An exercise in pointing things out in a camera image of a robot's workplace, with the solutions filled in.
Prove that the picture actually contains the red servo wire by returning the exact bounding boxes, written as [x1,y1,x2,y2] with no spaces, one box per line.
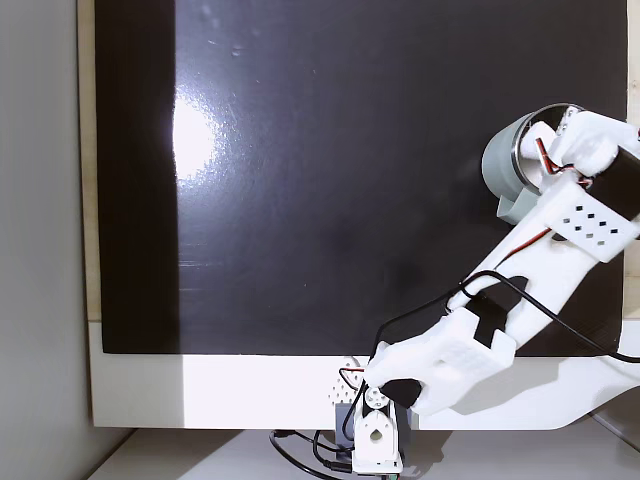
[533,137,584,177]
[499,227,554,261]

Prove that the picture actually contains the black power cable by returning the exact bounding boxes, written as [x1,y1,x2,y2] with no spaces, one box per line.
[269,429,356,474]

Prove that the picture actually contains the black table mat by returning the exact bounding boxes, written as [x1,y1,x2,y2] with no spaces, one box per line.
[93,0,630,357]

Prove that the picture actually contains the grey cup with metal rim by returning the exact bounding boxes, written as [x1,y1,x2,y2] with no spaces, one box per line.
[481,103,587,201]

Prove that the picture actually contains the grey tape strip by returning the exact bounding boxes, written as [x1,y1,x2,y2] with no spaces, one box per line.
[497,192,544,226]

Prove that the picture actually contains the long black cable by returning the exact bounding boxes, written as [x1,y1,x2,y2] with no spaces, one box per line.
[373,269,640,365]

